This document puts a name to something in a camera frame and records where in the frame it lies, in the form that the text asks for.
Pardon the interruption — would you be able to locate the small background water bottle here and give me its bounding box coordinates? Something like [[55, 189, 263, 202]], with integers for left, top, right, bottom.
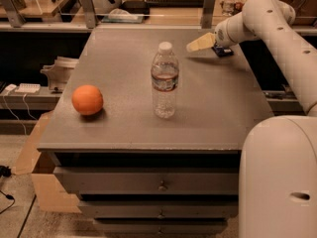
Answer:
[[222, 0, 236, 16]]

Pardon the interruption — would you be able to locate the orange fruit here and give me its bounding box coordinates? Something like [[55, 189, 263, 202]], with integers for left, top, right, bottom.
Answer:
[[71, 85, 103, 116]]

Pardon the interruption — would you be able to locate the black floor cable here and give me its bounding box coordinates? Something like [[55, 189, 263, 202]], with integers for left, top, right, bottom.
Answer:
[[0, 165, 16, 215]]

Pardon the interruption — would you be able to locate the grey drawer cabinet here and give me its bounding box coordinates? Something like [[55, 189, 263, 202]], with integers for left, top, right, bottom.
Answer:
[[39, 29, 272, 234]]

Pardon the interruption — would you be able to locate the black pouch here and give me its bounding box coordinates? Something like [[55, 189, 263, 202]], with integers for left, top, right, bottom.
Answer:
[[120, 0, 150, 16]]

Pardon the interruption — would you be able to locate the cardboard box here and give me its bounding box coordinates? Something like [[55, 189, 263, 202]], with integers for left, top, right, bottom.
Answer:
[[14, 112, 80, 213]]

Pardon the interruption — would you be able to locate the white power strip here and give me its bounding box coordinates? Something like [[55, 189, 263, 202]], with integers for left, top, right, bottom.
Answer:
[[15, 83, 41, 93]]

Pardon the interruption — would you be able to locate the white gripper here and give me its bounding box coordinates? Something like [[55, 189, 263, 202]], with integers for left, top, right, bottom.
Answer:
[[186, 15, 246, 53]]

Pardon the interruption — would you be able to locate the black keyboard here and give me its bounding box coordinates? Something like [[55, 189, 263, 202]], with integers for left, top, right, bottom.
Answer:
[[146, 0, 204, 8]]

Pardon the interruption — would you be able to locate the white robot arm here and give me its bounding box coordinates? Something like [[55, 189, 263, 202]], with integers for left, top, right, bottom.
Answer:
[[187, 0, 317, 238]]

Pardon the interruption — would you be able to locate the clear plastic water bottle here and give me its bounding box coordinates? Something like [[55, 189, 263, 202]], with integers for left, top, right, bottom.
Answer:
[[151, 42, 179, 119]]

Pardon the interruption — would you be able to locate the blue rxbar blueberry wrapper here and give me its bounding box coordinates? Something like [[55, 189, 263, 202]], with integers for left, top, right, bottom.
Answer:
[[212, 46, 234, 58]]

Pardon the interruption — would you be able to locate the grey moulded part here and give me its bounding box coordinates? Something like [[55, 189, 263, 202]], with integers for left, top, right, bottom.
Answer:
[[41, 57, 78, 92]]

